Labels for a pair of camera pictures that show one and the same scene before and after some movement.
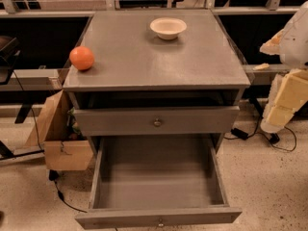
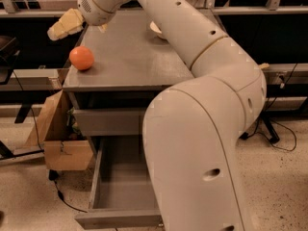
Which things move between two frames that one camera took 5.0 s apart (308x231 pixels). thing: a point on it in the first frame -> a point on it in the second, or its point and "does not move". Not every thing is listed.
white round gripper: [295, 45] -> [90, 10]
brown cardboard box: [51, 131] does not move
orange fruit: [82, 58] does not move
